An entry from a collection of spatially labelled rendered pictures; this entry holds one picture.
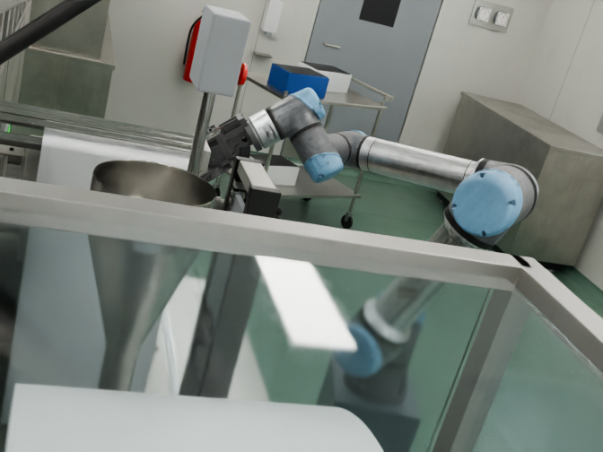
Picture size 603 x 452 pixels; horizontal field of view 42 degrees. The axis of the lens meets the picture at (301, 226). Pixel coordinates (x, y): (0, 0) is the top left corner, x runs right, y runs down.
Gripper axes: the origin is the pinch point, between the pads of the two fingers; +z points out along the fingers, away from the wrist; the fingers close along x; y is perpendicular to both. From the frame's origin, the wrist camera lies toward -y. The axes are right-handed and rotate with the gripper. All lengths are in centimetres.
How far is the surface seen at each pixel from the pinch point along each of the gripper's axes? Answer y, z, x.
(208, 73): 35, -17, 60
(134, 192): 28, -2, 67
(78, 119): 29.7, 5.0, 29.5
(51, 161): 27.7, 10.9, 36.9
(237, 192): 6.5, -11.8, 32.8
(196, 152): 25, -10, 57
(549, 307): 15, -33, 106
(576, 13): -188, -300, -409
